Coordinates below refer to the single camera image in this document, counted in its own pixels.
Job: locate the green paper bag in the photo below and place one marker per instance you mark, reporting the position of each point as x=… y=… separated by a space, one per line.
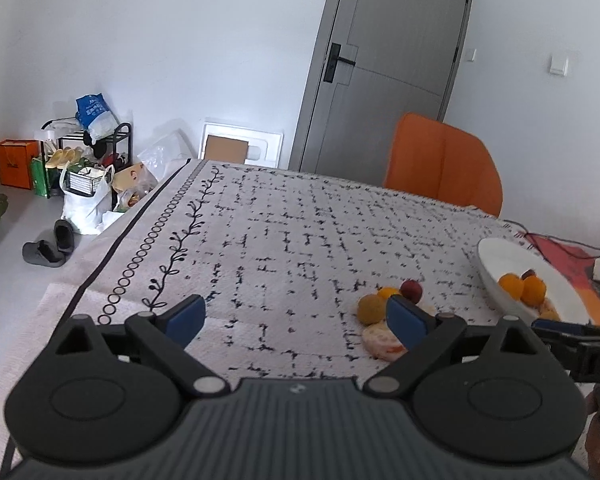
x=42 y=177

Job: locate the orange box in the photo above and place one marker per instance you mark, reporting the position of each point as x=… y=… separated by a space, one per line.
x=16 y=165

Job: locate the black slipper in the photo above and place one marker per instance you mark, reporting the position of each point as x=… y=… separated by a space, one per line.
x=42 y=253
x=64 y=234

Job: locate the blue and white bag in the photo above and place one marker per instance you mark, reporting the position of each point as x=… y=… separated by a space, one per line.
x=95 y=115

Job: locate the orange chair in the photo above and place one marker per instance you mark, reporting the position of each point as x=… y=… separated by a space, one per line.
x=440 y=165

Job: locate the white light switch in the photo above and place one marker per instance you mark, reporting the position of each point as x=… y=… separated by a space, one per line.
x=558 y=65

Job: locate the small yellow-green round fruit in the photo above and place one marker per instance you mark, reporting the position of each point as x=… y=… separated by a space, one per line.
x=371 y=309

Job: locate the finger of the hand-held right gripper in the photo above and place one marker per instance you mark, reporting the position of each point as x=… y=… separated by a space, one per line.
x=560 y=327

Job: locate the brown paper bag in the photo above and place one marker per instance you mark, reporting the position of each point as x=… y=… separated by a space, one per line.
x=132 y=182

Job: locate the white shopping bag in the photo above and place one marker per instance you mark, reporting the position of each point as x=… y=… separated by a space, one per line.
x=85 y=205

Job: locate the large peeled pomelo piece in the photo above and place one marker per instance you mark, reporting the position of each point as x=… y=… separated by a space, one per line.
x=380 y=341

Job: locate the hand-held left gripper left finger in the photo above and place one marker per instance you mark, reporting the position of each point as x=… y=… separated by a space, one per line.
x=187 y=317

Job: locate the yellow slippers pair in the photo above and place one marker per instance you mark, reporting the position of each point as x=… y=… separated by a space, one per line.
x=62 y=157

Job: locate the grey door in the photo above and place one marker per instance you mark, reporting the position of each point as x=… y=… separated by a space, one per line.
x=390 y=35

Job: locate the orange mat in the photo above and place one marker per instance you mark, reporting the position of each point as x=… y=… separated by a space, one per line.
x=592 y=305

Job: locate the white black-patterned tablecloth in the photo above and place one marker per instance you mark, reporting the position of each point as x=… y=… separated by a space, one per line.
x=280 y=230

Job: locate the small peeled pomelo segment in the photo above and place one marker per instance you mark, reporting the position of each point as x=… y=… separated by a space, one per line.
x=547 y=305

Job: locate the red mat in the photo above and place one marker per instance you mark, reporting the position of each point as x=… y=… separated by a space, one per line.
x=562 y=260

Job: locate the white framed board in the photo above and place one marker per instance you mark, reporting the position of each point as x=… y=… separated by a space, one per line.
x=265 y=142

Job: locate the black metal rack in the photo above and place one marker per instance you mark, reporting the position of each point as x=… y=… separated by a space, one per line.
x=125 y=135

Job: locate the brown cardboard sheet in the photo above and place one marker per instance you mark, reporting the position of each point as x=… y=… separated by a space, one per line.
x=225 y=150

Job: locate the white ceramic bowl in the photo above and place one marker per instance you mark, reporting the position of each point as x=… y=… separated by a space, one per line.
x=495 y=260

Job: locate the large orange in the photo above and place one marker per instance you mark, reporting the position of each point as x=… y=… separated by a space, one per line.
x=511 y=285
x=534 y=291

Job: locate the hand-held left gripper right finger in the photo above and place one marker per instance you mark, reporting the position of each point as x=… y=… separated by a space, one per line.
x=405 y=321

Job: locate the clear plastic bag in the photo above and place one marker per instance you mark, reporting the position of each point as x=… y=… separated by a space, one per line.
x=162 y=155

